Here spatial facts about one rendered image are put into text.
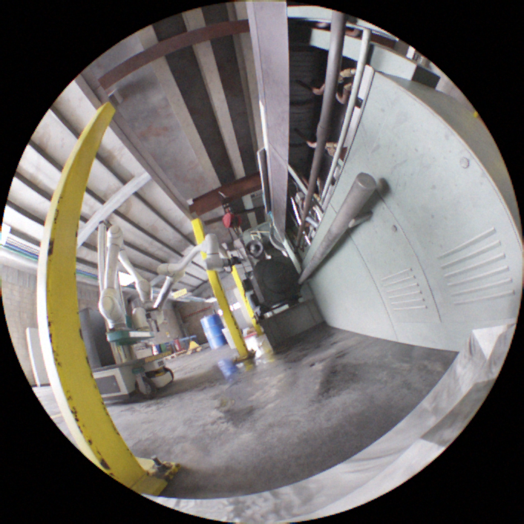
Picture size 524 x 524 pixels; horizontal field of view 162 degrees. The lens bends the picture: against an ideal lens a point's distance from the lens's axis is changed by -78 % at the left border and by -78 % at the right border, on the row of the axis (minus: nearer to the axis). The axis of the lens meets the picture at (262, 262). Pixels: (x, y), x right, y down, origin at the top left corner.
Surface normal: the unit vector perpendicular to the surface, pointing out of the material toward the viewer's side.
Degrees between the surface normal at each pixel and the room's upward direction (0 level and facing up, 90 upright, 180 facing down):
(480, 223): 90
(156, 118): 180
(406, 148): 90
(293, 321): 90
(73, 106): 171
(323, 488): 40
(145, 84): 180
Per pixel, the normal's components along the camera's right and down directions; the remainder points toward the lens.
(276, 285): 0.19, -0.30
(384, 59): -0.91, 0.40
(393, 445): -0.28, -0.88
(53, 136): 0.53, 0.80
